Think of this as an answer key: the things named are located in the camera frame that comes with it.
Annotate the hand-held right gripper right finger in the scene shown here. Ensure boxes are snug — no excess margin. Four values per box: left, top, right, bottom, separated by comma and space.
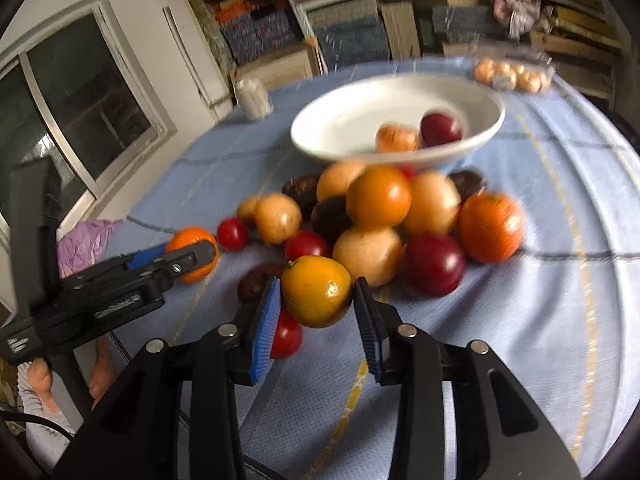
352, 276, 583, 480

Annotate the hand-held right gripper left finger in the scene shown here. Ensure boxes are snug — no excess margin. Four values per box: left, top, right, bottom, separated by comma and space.
52, 276, 283, 480

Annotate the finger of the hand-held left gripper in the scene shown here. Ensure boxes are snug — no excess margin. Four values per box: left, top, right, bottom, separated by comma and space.
75, 242, 171, 284
70, 239, 217, 293

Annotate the deep orange mandarin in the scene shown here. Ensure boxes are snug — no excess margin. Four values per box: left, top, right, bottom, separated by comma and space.
459, 191, 526, 265
165, 226, 221, 284

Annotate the yellow-orange mandarin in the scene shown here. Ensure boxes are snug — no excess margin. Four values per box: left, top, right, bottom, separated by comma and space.
280, 255, 353, 330
346, 164, 413, 228

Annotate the small yellow loquat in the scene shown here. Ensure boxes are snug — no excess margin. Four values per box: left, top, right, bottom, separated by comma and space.
236, 196, 261, 226

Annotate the white ceramic bowl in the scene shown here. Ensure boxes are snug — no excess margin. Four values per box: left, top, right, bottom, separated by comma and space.
290, 74, 507, 170

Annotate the person's left forearm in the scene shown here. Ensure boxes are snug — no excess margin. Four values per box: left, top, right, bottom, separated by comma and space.
17, 375, 76, 466

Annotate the person's left hand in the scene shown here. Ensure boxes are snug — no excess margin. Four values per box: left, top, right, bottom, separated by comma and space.
27, 337, 118, 408

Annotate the purple plastic bag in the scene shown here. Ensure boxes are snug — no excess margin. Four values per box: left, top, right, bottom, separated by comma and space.
56, 219, 126, 280

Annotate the blue checked tablecloth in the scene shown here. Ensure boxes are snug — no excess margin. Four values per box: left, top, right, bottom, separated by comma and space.
102, 57, 640, 480

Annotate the white beverage can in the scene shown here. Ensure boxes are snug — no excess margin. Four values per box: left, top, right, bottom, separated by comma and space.
234, 77, 273, 121

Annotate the white framed window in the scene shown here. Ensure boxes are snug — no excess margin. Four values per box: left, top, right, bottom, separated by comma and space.
0, 0, 178, 241

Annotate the cardboard box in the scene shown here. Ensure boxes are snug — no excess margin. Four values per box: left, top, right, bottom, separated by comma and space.
235, 42, 326, 92

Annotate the mottled green board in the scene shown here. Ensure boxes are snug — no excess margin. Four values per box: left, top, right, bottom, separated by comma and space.
190, 0, 236, 86

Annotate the stack of blue flecked boxes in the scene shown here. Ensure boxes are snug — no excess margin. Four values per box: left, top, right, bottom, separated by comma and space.
217, 7, 301, 68

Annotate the orange patterned box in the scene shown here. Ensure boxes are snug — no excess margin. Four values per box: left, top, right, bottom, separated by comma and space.
215, 0, 261, 23

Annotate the white metal shelf rack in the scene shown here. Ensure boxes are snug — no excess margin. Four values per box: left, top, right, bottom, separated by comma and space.
270, 0, 621, 78

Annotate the stack of blue grey boxes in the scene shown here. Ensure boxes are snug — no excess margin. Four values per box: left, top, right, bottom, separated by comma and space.
306, 0, 391, 68

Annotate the pack of pale peaches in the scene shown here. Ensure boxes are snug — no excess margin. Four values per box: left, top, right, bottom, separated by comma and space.
472, 57, 548, 93

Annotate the clear plastic clamshell box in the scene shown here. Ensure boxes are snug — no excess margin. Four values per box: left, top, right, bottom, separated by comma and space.
470, 42, 558, 95

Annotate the stack of dark flat boxes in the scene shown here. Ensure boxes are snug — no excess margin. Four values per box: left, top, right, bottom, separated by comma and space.
430, 2, 496, 53

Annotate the pink plastic bag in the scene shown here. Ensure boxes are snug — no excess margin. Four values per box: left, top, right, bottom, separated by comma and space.
492, 0, 543, 38

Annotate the stack of yellow wooden boxes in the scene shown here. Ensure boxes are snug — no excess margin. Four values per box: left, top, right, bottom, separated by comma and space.
505, 0, 621, 101

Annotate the black cable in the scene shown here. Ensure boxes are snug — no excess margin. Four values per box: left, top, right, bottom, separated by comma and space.
0, 408, 77, 436

